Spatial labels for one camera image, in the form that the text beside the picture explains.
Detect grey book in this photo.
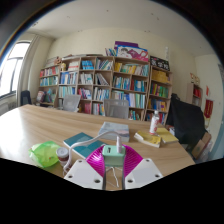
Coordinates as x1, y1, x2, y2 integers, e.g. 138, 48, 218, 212
97, 121, 131, 143

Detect cardboard box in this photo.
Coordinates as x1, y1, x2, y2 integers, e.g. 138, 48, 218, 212
190, 132, 213, 159

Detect small red-labelled jar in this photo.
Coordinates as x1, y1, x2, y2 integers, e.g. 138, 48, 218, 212
55, 147, 70, 167

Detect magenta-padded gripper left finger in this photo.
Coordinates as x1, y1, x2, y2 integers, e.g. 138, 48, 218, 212
63, 144, 108, 192

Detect narrow grey mesh chair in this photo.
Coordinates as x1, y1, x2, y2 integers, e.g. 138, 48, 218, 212
61, 94, 82, 113

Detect thin yellow book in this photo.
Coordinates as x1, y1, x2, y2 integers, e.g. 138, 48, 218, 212
156, 127, 180, 145

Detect green plastic bag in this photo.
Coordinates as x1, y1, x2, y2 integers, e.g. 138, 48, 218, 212
28, 140, 63, 169

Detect white bottle with red label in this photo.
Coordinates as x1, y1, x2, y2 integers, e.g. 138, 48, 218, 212
149, 110, 161, 136

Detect thick yellow book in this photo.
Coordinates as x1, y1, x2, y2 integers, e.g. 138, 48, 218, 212
133, 130, 163, 149

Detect small wooden wall shelf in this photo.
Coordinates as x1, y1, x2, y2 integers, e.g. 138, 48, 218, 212
186, 82, 203, 108

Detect window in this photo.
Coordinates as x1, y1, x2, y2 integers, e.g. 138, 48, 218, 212
0, 40, 32, 99

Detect black cloth cover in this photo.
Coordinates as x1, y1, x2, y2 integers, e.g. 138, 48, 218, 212
165, 93, 207, 151

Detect teal book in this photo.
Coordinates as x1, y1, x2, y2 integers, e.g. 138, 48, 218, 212
62, 131, 107, 160

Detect wooden bookshelf unit with books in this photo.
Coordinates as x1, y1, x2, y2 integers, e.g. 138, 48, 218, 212
36, 40, 174, 126

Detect dark office chair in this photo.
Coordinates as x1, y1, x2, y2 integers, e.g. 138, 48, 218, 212
20, 89, 33, 107

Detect red wall hanging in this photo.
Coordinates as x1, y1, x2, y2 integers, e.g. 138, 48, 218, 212
204, 98, 214, 119

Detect wide grey mesh chair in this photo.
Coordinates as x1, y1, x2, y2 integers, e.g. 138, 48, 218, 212
103, 98, 130, 120

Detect mint green charger block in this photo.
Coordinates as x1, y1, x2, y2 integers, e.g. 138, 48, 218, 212
101, 144, 127, 168

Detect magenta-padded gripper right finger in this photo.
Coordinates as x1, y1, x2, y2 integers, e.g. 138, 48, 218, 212
121, 144, 165, 192

